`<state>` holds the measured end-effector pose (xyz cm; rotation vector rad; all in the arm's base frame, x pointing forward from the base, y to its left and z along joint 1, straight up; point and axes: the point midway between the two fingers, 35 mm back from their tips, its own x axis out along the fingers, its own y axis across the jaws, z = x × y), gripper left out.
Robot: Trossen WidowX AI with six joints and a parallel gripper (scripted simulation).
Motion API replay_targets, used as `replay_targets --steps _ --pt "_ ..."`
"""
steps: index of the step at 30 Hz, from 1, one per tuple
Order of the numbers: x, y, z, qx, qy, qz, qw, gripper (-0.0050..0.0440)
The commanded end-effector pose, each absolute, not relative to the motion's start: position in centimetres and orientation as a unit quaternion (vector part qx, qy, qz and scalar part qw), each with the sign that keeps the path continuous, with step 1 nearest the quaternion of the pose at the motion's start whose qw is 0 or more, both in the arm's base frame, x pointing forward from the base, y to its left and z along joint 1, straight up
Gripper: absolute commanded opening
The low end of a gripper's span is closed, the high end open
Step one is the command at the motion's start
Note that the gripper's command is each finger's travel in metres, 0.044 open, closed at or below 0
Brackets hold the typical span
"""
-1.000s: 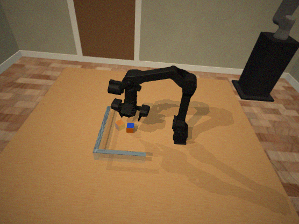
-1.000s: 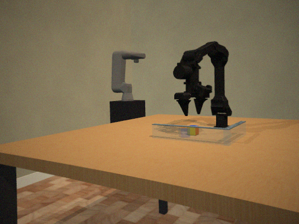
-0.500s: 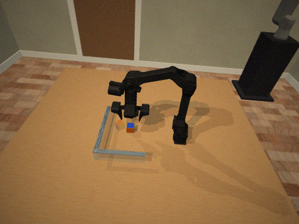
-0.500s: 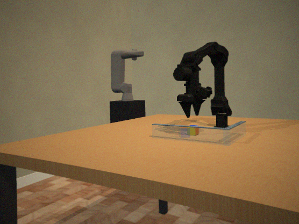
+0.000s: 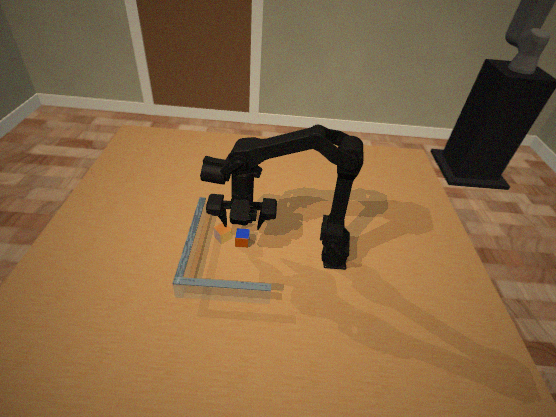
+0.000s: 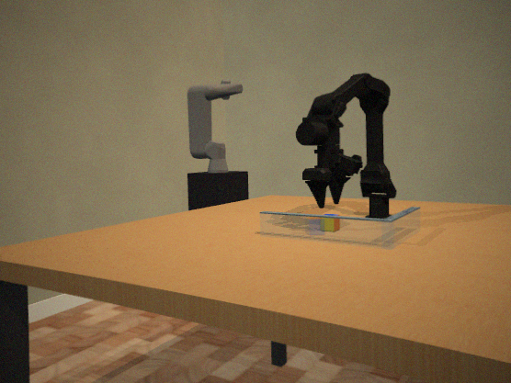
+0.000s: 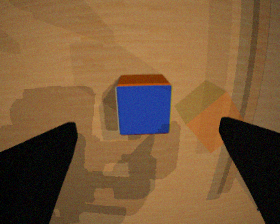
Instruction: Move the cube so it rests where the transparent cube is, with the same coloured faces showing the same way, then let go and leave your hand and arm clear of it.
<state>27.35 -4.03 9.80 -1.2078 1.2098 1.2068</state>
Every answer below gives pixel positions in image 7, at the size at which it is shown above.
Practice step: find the blue and yellow cube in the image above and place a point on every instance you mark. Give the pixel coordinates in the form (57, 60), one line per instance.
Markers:
(144, 104)

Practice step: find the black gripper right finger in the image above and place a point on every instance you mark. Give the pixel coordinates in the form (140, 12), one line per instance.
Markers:
(256, 153)

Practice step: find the clear glass wall panel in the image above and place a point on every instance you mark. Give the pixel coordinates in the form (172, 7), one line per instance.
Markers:
(267, 112)

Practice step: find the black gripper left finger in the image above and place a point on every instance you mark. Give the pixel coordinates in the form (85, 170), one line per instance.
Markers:
(32, 174)

